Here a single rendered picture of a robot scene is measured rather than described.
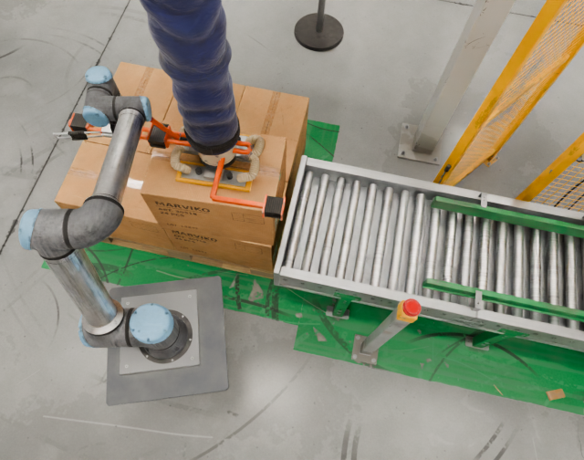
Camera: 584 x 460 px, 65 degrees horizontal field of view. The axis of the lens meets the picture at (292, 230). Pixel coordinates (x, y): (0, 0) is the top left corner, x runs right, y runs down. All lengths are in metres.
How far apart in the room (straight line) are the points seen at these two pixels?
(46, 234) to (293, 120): 1.73
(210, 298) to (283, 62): 2.24
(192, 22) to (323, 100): 2.27
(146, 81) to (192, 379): 1.81
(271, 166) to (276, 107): 0.77
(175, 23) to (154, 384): 1.39
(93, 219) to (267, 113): 1.63
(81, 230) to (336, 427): 1.88
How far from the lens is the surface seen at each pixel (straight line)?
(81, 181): 2.76
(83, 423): 2.96
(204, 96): 1.64
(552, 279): 2.70
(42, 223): 1.42
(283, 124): 2.75
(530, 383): 3.13
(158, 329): 1.81
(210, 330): 2.07
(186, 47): 1.47
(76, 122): 2.24
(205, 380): 2.04
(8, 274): 3.35
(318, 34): 3.98
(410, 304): 1.84
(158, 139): 2.08
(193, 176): 2.10
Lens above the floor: 2.76
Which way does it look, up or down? 67 degrees down
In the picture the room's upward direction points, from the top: 4 degrees clockwise
